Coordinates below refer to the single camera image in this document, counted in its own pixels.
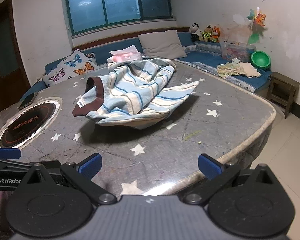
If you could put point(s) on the round black induction cooktop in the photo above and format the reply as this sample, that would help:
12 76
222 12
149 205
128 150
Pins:
27 125

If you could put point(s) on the brown bear plush toy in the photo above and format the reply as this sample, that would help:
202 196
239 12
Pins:
206 33

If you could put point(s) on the butterfly print pillow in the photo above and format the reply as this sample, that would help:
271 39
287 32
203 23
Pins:
72 67

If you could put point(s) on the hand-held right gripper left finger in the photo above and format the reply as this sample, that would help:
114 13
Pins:
91 166

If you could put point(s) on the pink tissue box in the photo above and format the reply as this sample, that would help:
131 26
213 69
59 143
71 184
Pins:
125 56

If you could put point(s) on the orange fox plush toy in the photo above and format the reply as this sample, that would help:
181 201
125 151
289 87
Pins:
215 33

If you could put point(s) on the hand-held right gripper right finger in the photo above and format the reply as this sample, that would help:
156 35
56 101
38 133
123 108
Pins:
210 166

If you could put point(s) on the dark wooden door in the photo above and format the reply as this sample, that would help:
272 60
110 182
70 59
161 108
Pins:
5 55

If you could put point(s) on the blue corner sofa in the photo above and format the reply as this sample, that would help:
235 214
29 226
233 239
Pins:
210 60

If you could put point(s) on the panda plush toy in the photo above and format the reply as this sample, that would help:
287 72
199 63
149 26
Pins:
195 30

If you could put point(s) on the clear plastic storage box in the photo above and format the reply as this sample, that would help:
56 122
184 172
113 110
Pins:
236 52

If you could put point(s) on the black smartphone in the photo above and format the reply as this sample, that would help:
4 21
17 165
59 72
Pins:
28 101

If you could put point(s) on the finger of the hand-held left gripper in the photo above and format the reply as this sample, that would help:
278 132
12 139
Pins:
7 153

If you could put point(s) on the green framed window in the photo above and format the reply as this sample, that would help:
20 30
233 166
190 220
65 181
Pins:
120 2

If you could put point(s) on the green plastic bowl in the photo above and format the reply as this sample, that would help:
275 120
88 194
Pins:
260 58

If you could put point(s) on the grey pillow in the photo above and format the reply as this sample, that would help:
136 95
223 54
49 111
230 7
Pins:
162 45

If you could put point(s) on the colourful pinwheel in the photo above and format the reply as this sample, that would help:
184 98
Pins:
260 18

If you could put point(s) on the blue striped knit shirt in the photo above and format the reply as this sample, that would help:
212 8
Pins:
130 92

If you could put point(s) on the dark wooden stool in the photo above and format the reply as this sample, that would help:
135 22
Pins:
282 80

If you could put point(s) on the yellowish crumpled cloth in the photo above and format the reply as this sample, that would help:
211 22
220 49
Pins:
228 70

